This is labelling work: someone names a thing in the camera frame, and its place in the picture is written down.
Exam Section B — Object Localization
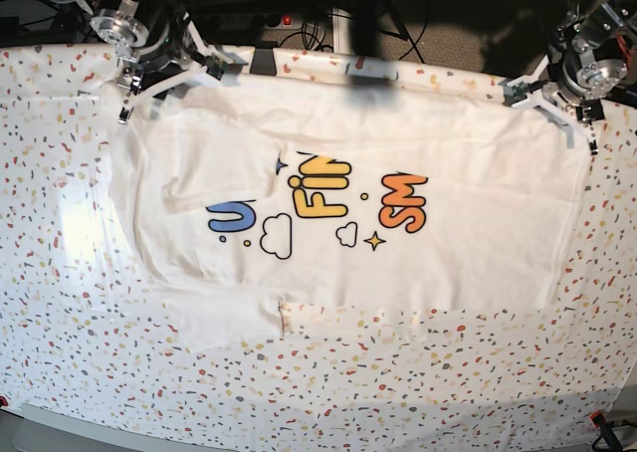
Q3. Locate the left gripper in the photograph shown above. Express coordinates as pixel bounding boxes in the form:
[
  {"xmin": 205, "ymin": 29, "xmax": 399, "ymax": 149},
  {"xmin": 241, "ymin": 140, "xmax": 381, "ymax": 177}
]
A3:
[{"xmin": 501, "ymin": 56, "xmax": 607, "ymax": 155}]

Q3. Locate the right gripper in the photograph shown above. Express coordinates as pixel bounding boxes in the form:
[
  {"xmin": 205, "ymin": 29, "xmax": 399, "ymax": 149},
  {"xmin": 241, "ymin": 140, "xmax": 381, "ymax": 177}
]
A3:
[{"xmin": 116, "ymin": 12, "xmax": 248, "ymax": 123}]

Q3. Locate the white printed T-shirt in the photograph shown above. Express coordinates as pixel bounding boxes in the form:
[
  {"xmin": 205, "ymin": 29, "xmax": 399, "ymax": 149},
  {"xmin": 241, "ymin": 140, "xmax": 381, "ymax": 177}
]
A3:
[{"xmin": 100, "ymin": 75, "xmax": 590, "ymax": 349}]

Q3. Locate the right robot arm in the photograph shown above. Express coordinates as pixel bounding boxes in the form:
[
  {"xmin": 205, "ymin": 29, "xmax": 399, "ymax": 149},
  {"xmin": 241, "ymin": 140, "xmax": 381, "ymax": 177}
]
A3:
[{"xmin": 48, "ymin": 0, "xmax": 245, "ymax": 124}]

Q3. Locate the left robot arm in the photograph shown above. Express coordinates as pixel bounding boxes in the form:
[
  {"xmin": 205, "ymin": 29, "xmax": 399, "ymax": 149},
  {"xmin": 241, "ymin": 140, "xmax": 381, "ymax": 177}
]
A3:
[{"xmin": 503, "ymin": 0, "xmax": 636, "ymax": 155}]

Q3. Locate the black power strip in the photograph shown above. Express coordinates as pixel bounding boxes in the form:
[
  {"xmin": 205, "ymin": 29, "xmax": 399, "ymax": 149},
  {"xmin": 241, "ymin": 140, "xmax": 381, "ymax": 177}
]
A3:
[{"xmin": 193, "ymin": 12, "xmax": 304, "ymax": 31}]

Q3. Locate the black table clamp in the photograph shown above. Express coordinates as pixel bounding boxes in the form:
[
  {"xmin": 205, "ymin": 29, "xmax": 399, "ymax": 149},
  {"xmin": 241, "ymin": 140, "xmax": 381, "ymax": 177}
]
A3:
[{"xmin": 250, "ymin": 46, "xmax": 277, "ymax": 77}]

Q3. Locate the white metal table leg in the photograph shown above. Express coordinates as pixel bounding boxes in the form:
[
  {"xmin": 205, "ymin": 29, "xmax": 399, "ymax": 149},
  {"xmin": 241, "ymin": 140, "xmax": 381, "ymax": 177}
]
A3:
[{"xmin": 331, "ymin": 7, "xmax": 352, "ymax": 55}]

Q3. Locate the terrazzo patterned tablecloth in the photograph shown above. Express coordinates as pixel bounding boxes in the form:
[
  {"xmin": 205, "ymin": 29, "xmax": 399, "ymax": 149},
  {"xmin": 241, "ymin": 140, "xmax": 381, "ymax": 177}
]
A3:
[{"xmin": 1, "ymin": 45, "xmax": 636, "ymax": 451}]

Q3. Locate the red clamp right corner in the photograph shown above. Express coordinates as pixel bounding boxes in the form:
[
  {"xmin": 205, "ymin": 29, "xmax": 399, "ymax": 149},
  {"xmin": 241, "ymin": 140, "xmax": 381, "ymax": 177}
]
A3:
[{"xmin": 590, "ymin": 411, "xmax": 623, "ymax": 452}]

